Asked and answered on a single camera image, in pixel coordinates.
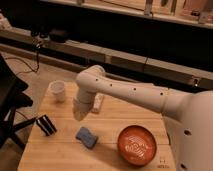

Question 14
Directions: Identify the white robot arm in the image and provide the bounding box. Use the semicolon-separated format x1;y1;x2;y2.
73;65;213;171

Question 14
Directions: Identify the black whiteboard eraser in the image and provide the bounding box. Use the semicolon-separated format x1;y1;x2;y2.
36;115;57;136

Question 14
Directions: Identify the white paper cup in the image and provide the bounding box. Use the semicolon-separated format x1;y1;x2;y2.
49;80;66;102

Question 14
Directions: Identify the blue sponge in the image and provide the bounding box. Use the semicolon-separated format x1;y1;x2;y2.
75;127;98;149

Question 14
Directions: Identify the orange ceramic bowl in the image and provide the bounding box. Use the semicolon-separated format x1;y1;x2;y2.
117;125;157;166

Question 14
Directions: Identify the black device on ledge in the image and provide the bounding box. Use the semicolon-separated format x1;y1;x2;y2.
49;29;68;43

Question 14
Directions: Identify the black office chair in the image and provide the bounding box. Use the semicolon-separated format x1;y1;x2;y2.
0;54;36;149

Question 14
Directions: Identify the black cable on floor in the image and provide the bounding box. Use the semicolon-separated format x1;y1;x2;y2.
3;43;42;76

